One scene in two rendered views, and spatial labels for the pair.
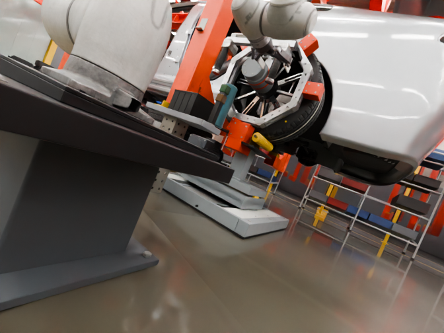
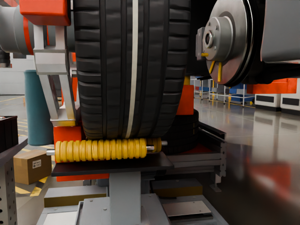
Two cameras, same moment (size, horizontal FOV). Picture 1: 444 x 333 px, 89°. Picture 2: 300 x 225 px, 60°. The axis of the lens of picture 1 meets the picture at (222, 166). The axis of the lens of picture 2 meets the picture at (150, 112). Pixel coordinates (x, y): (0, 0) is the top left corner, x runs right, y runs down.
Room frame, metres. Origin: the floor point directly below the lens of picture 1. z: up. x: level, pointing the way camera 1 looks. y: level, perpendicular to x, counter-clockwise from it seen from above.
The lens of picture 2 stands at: (1.06, -0.81, 0.70)
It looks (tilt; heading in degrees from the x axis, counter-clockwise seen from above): 7 degrees down; 49
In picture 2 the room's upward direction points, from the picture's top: straight up
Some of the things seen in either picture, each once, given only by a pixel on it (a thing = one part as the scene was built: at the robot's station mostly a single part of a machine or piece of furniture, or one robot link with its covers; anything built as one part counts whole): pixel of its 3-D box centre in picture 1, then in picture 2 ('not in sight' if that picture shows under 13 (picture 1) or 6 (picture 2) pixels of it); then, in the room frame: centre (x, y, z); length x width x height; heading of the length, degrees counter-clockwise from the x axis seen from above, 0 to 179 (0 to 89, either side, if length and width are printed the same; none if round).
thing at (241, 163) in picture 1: (240, 165); (124, 193); (1.56, -0.12, 0.32); 0.40 x 0.30 x 0.28; 59
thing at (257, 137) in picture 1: (263, 142); (102, 149); (1.43, -0.18, 0.51); 0.29 x 0.06 x 0.06; 149
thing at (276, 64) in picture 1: (275, 67); not in sight; (1.12, -0.05, 0.83); 0.04 x 0.04 x 0.16
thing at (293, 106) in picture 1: (262, 82); (66, 32); (1.41, -0.03, 0.85); 0.54 x 0.07 x 0.54; 59
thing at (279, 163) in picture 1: (277, 157); not in sight; (3.74, -0.78, 0.69); 0.52 x 0.17 x 0.35; 149
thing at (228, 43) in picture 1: (230, 47); not in sight; (1.32, 0.22, 0.93); 0.09 x 0.05 x 0.05; 149
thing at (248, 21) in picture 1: (251, 14); not in sight; (0.82, 0.11, 0.83); 0.16 x 0.13 x 0.11; 149
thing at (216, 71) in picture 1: (221, 60); (3, 45); (1.30, 0.24, 0.83); 0.04 x 0.04 x 0.16
